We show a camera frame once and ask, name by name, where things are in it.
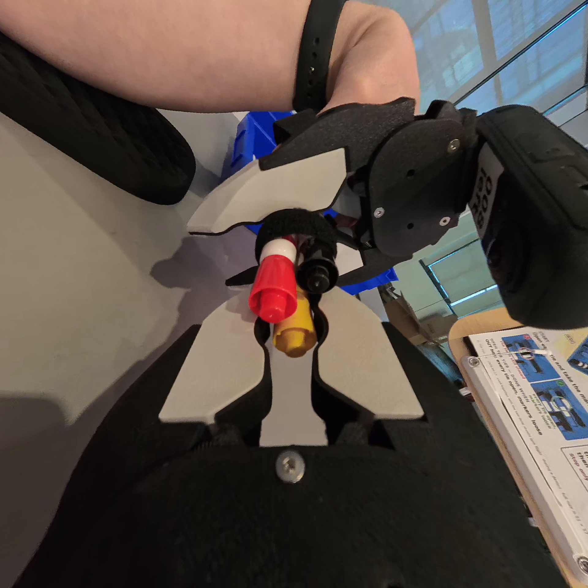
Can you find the person's left forearm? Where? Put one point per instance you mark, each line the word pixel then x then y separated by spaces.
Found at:
pixel 160 55

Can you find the blue plastic bin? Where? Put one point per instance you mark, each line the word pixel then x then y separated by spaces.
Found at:
pixel 250 138

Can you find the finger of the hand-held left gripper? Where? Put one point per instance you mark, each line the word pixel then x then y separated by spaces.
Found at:
pixel 285 183
pixel 241 280

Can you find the yellow marker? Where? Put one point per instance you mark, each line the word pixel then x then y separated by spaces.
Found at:
pixel 294 335

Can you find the black wrist band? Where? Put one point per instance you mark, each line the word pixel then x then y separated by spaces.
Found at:
pixel 312 69

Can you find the cardboard box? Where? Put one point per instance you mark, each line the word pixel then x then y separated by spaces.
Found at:
pixel 427 326

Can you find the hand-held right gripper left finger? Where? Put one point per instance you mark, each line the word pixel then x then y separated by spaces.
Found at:
pixel 216 367

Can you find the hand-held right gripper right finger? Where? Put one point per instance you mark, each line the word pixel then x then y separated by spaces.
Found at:
pixel 367 367

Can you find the person's left hand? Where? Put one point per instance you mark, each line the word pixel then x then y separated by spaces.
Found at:
pixel 372 59

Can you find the red cap marker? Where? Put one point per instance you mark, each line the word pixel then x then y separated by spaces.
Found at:
pixel 271 294

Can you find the black cap marker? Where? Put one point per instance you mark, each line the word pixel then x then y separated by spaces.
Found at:
pixel 317 275

